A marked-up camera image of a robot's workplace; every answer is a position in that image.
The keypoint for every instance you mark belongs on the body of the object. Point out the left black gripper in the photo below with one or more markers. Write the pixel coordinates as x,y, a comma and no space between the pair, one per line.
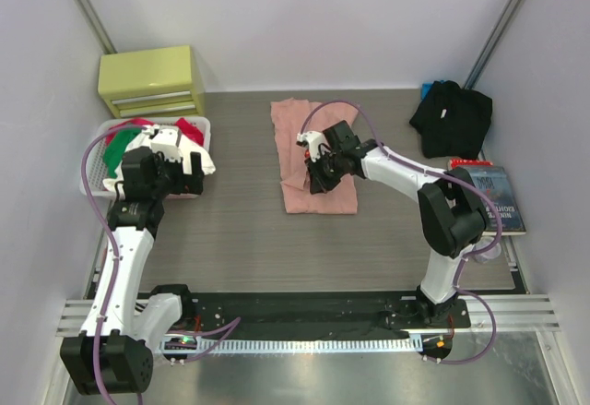
186,184

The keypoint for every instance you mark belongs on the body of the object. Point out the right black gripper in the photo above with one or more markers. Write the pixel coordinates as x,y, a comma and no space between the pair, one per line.
319,184

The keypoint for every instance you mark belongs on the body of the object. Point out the pink printed t-shirt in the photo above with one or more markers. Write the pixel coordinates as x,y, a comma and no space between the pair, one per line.
289,117

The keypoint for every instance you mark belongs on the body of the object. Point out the white plastic basket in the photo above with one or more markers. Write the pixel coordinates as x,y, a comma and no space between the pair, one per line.
96,168

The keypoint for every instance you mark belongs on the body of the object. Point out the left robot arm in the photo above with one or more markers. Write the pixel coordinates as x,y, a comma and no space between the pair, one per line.
114,351

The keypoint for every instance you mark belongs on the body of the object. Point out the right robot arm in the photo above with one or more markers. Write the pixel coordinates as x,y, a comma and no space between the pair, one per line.
453,217

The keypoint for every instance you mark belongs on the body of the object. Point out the red green garment in basket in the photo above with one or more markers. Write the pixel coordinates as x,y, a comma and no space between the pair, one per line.
116,144

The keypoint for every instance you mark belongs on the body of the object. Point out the yellow-green drawer box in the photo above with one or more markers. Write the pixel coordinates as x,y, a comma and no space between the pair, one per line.
156,82

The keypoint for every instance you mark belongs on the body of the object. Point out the blue folded garment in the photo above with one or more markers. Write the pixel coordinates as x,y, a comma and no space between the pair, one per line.
425,89

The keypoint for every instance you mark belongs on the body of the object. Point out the black folded t-shirt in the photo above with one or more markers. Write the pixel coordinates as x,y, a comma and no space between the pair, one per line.
452,121

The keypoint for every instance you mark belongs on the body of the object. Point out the dark blue book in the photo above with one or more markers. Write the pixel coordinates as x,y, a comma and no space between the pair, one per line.
493,181

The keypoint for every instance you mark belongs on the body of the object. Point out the clear plastic cup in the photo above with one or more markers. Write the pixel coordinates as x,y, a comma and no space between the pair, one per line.
482,256

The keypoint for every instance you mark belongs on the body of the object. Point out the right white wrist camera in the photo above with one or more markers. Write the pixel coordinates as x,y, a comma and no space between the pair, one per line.
314,143

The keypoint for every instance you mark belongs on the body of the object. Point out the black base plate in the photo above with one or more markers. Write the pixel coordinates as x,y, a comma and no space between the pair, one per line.
313,316

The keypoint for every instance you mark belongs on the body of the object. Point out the slotted cable duct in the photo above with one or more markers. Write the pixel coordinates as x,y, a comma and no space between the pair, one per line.
187,346

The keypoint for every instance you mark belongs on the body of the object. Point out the left aluminium corner post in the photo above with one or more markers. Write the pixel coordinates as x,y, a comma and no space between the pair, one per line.
96,26

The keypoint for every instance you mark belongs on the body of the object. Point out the aluminium corner post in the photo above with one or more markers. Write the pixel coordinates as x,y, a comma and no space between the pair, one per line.
96,26
499,30

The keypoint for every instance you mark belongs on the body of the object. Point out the aluminium frame rail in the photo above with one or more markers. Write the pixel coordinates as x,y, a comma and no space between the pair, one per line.
513,313

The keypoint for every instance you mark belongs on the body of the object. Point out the right aluminium corner post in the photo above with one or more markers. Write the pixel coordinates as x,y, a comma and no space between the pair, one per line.
499,30

